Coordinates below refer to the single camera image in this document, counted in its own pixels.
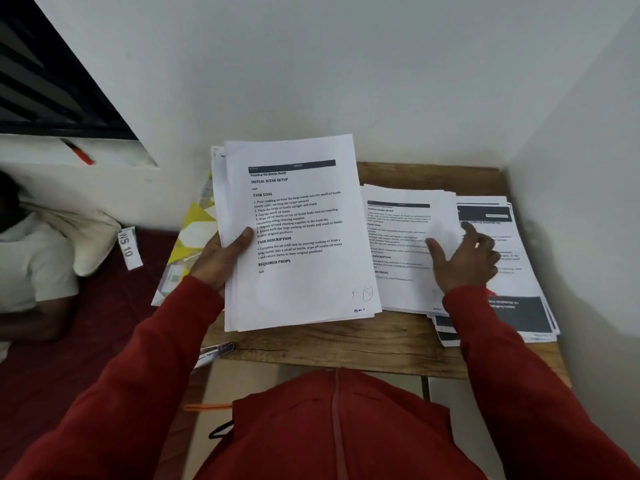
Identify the sorted pile with dark headers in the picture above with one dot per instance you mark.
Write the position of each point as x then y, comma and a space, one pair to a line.
520, 279

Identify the white paper label tag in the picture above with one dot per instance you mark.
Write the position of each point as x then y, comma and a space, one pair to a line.
129, 248

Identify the person's right hand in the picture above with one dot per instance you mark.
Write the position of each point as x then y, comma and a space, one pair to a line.
467, 264

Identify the pile of text-only sheets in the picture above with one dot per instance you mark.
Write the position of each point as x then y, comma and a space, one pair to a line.
400, 229

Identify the maroon bed mattress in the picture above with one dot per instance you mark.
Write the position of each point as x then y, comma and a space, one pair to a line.
75, 364

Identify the person's left hand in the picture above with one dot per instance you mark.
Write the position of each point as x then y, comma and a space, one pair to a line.
217, 264

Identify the yellow patterned plastic folder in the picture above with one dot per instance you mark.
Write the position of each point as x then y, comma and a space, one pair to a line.
195, 229

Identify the stack of printed sheets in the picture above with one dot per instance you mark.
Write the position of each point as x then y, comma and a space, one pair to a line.
305, 234

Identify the dark louvred window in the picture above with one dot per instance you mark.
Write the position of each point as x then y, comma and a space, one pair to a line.
50, 79

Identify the person's red jacket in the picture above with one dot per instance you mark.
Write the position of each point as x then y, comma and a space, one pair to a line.
340, 434

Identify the red marker on sill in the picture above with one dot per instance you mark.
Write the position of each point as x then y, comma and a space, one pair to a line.
82, 155

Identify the black metal table leg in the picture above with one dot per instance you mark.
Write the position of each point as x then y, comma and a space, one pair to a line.
425, 388

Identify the blue and silver stapler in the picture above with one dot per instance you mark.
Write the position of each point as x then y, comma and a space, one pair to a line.
212, 353

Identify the person's right forearm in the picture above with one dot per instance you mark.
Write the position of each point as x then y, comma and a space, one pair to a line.
540, 394

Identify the small pile of printed sheets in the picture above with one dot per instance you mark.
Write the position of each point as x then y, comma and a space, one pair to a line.
445, 339

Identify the white pillow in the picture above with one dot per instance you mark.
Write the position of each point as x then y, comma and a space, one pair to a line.
90, 239

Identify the person's left forearm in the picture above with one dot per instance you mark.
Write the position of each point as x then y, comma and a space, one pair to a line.
115, 399

